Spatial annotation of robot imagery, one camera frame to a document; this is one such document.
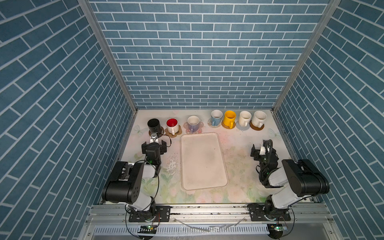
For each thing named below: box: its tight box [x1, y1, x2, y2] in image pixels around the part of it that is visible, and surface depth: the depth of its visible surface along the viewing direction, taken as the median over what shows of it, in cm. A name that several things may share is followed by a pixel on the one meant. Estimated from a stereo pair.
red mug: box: [165, 117, 179, 136], surface depth 104 cm
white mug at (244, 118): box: [238, 110, 252, 127], surface depth 107 cm
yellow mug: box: [223, 110, 236, 129], surface depth 107 cm
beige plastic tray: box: [180, 132, 229, 191], surface depth 95 cm
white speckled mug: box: [251, 110, 267, 128], surface depth 107 cm
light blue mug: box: [210, 109, 223, 127], surface depth 107 cm
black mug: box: [147, 118, 162, 135], surface depth 101 cm
